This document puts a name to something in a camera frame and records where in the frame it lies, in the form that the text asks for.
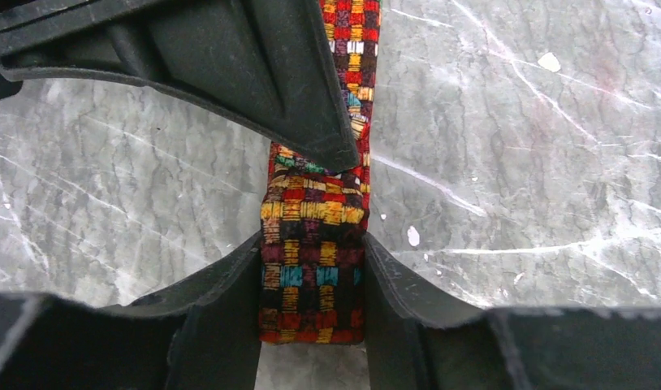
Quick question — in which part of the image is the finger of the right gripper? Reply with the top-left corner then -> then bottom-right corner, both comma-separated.
0,0 -> 359,171

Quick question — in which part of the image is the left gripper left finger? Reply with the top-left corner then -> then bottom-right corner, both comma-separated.
0,234 -> 261,389

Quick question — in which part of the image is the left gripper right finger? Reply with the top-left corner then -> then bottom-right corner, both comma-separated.
364,235 -> 661,389

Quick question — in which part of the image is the multicolour patterned necktie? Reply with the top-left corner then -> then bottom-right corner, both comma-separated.
258,1 -> 381,345

